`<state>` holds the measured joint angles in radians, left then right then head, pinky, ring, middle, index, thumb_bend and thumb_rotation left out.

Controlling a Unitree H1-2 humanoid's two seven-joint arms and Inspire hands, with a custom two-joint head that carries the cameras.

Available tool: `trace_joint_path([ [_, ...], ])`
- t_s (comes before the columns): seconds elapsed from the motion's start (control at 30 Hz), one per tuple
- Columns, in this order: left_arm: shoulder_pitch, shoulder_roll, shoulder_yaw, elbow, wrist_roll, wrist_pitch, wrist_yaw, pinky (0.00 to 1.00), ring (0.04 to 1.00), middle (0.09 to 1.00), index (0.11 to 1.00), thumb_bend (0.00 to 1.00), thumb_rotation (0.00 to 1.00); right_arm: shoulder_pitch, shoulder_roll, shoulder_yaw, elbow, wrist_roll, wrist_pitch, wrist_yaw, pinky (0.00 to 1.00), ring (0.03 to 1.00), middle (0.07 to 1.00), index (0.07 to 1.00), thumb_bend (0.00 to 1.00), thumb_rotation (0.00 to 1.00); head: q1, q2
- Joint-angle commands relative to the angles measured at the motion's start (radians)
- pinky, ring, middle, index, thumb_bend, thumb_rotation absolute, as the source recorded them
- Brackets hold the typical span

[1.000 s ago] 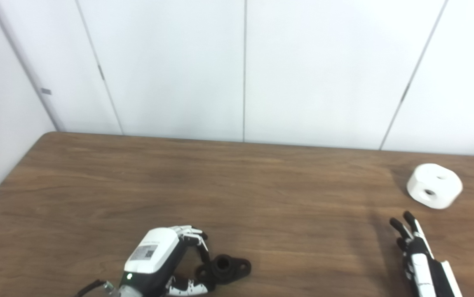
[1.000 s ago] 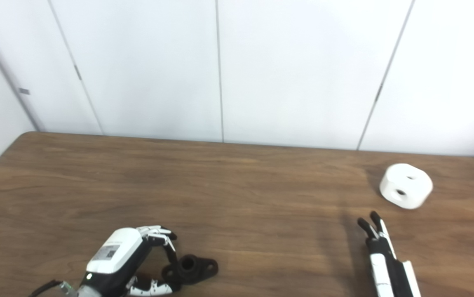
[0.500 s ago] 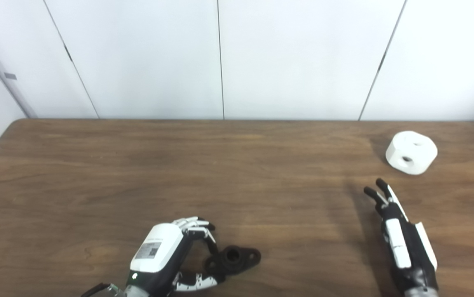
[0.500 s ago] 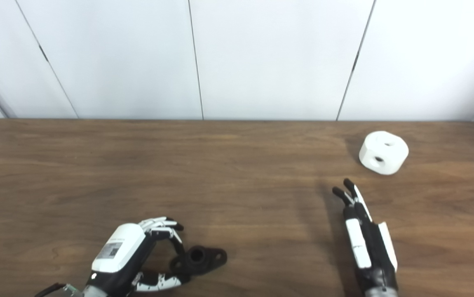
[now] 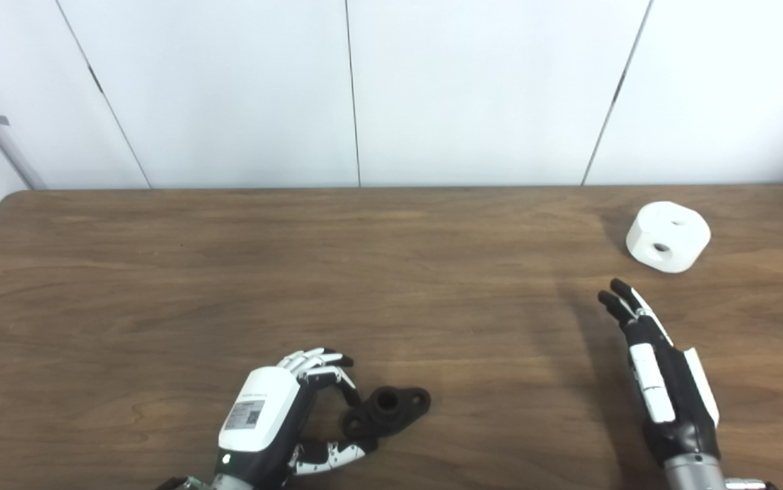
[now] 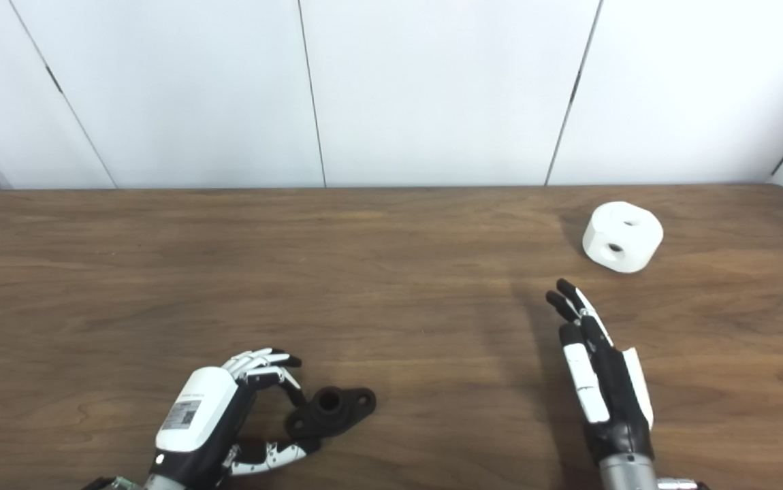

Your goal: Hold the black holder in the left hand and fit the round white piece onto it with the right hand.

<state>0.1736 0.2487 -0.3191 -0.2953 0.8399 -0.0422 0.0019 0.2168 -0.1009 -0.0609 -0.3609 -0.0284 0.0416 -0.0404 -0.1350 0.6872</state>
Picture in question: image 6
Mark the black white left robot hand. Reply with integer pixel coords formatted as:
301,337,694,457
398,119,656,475
145,348,321,490

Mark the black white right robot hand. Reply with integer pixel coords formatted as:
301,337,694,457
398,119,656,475
545,278,656,468

